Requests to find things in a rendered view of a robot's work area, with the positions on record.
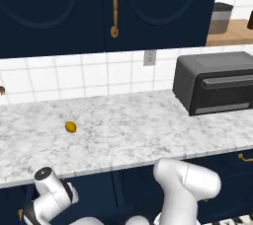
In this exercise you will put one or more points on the grey jar with black lid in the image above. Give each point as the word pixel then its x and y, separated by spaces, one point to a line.
pixel 220 18

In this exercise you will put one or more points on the wooden shelf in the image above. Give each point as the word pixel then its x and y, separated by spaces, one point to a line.
pixel 235 35

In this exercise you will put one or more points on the black object on shelf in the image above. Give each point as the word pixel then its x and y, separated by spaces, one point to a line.
pixel 250 20

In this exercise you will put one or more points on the grey wall outlet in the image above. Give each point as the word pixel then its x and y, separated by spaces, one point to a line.
pixel 149 58

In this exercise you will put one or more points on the brown round object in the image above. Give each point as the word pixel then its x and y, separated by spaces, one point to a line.
pixel 1 90

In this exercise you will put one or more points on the navy base cabinet front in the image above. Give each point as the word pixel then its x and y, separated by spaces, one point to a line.
pixel 235 186

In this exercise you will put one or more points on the navy base cabinet door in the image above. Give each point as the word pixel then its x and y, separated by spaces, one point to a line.
pixel 95 196

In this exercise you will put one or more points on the black toaster oven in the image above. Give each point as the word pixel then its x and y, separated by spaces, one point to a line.
pixel 210 84

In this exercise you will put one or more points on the yellow lemon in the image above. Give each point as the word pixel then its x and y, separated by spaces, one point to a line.
pixel 70 127

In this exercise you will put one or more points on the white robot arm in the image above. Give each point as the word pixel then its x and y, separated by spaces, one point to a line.
pixel 184 183

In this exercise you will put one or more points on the navy cupboard door plain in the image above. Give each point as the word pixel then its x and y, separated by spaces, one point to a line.
pixel 49 12

